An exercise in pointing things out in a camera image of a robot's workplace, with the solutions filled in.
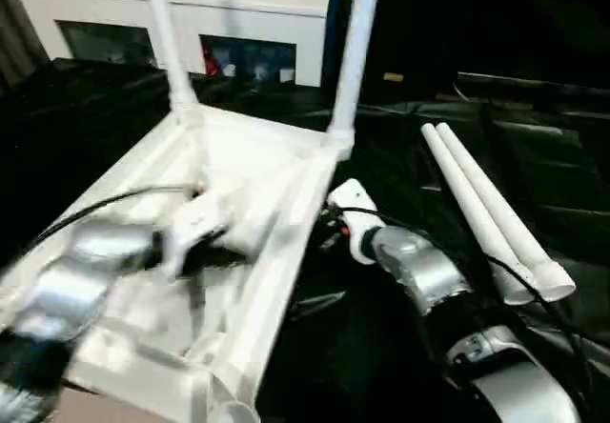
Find white plastic table top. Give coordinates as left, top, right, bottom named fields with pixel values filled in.
left=0, top=104, right=356, bottom=423

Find white plastic table leg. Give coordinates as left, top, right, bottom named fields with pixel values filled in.
left=327, top=0, right=384, bottom=150
left=436, top=123, right=577, bottom=302
left=143, top=0, right=203, bottom=127
left=420, top=123, right=537, bottom=307

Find black bar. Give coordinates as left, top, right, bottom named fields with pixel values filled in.
left=456, top=70, right=610, bottom=98

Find black plastic mat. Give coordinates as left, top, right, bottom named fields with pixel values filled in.
left=0, top=56, right=610, bottom=423

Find white cabinet with glass doors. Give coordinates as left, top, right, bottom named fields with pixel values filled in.
left=14, top=0, right=336, bottom=89

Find grey curtain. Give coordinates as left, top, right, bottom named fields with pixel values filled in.
left=0, top=0, right=51, bottom=92

